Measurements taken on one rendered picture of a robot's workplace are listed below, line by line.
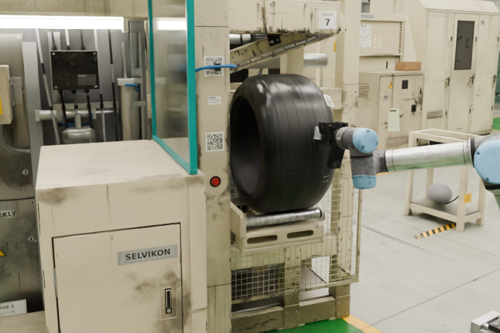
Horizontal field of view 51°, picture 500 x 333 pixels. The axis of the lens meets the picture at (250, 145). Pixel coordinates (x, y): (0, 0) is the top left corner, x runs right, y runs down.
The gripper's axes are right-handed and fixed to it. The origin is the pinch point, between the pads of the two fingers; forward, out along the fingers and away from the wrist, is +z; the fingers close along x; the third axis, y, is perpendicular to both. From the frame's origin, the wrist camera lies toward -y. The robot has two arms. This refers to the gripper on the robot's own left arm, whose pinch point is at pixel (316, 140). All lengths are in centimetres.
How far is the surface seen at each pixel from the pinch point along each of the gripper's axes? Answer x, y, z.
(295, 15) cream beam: -12, 52, 42
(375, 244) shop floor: -146, -103, 183
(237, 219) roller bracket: 26.7, -30.2, 15.2
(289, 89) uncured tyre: 5.4, 19.2, 11.2
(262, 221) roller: 16.0, -32.6, 16.7
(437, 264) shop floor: -166, -108, 134
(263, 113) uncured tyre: 17.4, 10.5, 8.7
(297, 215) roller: 0.7, -31.7, 16.7
